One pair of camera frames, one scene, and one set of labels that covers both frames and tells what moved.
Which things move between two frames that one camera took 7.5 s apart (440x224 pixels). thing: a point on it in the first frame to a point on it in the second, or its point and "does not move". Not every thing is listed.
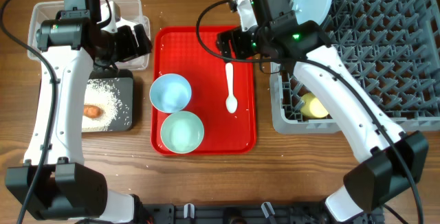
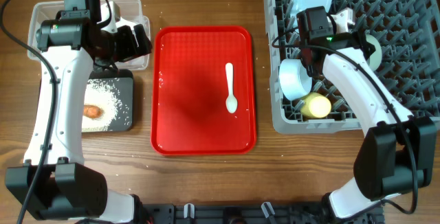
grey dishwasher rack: x=387 y=31 does not move
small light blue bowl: x=170 y=93 to x=295 y=81
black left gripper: x=131 y=50 does not move
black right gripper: x=236 y=38 to x=357 y=37
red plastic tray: x=223 y=88 does not move
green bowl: x=182 y=132 to x=375 y=58
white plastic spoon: x=231 y=102 does not move
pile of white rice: x=105 y=95 does not move
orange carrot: x=92 y=111 does not move
